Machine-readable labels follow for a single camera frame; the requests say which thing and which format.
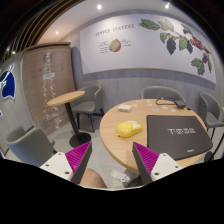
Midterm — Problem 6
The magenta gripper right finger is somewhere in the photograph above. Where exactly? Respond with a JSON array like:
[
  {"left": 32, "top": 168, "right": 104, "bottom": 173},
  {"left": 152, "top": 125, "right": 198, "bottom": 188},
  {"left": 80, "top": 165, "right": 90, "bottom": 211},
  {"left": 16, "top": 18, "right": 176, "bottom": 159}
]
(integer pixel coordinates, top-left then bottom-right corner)
[{"left": 131, "top": 141, "right": 184, "bottom": 186}]

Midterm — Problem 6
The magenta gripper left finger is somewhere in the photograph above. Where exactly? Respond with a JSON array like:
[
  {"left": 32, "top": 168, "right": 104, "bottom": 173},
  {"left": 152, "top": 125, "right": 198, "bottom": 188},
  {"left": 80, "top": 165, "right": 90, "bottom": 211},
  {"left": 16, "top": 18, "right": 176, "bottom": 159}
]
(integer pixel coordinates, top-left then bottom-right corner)
[{"left": 39, "top": 140, "right": 93, "bottom": 185}]

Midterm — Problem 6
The small round side table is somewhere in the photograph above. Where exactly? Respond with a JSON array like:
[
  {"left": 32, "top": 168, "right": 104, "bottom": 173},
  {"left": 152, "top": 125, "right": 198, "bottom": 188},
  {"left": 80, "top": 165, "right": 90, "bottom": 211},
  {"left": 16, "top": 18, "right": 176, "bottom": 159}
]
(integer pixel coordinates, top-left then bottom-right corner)
[{"left": 47, "top": 91, "right": 91, "bottom": 148}]

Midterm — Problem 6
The person's knee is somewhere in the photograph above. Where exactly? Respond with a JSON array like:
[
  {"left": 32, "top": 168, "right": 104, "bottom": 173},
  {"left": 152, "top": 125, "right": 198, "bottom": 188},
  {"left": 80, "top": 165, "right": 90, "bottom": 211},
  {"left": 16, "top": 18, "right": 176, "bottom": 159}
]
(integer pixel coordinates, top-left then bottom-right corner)
[{"left": 80, "top": 168, "right": 106, "bottom": 188}]

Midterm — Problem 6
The crumpled paper on floor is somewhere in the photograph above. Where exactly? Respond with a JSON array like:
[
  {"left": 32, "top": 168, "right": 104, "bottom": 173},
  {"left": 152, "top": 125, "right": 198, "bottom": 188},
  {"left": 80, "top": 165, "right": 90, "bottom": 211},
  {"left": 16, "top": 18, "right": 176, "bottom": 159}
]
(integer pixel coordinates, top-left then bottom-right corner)
[{"left": 110, "top": 170, "right": 130, "bottom": 183}]

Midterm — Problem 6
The black desk mat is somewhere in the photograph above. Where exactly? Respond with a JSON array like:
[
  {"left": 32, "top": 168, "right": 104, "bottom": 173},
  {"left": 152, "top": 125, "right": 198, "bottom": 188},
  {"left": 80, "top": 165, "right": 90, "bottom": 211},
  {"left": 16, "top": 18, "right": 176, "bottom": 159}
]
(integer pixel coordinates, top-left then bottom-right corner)
[{"left": 147, "top": 115, "right": 213, "bottom": 160}]

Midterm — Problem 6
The round wooden table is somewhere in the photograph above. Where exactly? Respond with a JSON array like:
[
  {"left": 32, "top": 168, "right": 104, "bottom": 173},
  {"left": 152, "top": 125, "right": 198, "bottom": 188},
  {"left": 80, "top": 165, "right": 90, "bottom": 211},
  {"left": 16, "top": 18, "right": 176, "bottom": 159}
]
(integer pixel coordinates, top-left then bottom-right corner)
[{"left": 100, "top": 99, "right": 212, "bottom": 173}]

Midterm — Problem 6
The grey chair foreground left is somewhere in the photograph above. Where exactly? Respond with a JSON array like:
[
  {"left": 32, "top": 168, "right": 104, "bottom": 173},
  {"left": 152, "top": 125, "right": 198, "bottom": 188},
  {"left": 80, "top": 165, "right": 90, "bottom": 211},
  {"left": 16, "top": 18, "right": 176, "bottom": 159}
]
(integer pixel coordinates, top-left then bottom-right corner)
[{"left": 6, "top": 126, "right": 57, "bottom": 167}]

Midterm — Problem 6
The white tissue pack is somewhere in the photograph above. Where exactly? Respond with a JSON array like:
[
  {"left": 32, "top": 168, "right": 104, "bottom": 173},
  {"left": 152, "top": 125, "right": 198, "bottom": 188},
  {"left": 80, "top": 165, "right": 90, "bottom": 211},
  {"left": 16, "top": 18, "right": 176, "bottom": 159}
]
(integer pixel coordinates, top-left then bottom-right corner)
[{"left": 118, "top": 104, "right": 132, "bottom": 112}]

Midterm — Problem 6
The black power adapter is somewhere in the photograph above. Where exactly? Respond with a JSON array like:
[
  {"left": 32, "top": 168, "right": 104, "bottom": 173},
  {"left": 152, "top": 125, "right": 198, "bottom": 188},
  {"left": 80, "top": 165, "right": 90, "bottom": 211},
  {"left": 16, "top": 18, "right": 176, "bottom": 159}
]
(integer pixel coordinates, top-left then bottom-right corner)
[{"left": 175, "top": 100, "right": 186, "bottom": 108}]

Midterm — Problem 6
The grey chair behind table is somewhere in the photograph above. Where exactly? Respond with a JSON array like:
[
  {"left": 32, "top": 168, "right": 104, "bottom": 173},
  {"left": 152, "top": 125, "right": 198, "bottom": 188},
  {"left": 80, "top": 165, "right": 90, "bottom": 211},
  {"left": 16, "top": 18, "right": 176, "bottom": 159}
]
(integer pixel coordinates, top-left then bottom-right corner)
[{"left": 141, "top": 86, "right": 185, "bottom": 102}]

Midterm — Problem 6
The grey chair right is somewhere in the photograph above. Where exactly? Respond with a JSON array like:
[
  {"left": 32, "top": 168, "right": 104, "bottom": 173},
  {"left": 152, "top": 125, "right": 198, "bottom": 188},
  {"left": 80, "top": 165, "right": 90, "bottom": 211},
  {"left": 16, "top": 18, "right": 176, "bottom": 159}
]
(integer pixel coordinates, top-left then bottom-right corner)
[{"left": 198, "top": 91, "right": 224, "bottom": 163}]

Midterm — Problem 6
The grey chair by wall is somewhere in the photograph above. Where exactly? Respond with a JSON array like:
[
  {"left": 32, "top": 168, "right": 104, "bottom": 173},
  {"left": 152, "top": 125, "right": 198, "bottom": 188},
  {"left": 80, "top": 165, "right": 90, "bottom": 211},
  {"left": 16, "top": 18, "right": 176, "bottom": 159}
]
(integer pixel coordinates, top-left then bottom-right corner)
[{"left": 72, "top": 85, "right": 104, "bottom": 124}]

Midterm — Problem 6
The coffee cherries wall mural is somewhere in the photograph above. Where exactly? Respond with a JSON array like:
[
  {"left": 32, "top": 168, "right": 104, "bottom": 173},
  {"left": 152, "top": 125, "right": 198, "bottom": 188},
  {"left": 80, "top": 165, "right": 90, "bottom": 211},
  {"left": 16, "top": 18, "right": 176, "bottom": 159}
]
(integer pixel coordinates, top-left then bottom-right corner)
[{"left": 80, "top": 14, "right": 216, "bottom": 83}]

